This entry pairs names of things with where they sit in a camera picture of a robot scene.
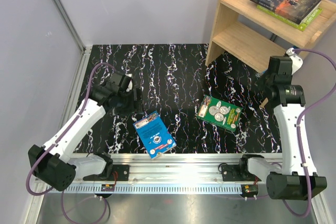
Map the aluminium mounting rail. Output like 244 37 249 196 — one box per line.
35 153 321 195

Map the blue book back cover up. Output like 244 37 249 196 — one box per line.
133 111 176 159

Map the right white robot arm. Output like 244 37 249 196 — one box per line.
238 56 327 200

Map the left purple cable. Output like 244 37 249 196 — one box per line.
25 62 124 224

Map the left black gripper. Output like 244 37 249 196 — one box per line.
113 88 144 115

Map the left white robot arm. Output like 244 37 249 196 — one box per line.
28 72 142 191

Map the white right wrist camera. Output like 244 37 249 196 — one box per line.
286 48 303 74

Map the wooden two-tier shelf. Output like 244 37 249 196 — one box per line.
205 0 335 72

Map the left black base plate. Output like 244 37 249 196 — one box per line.
109 164 130 182

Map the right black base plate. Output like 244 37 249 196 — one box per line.
218 163 261 182

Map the lime green treehouse book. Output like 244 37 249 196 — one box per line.
257 5 322 31

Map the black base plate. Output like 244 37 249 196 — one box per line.
109 164 130 182
218 163 261 182

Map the dark green coin book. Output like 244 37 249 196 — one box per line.
196 95 242 132

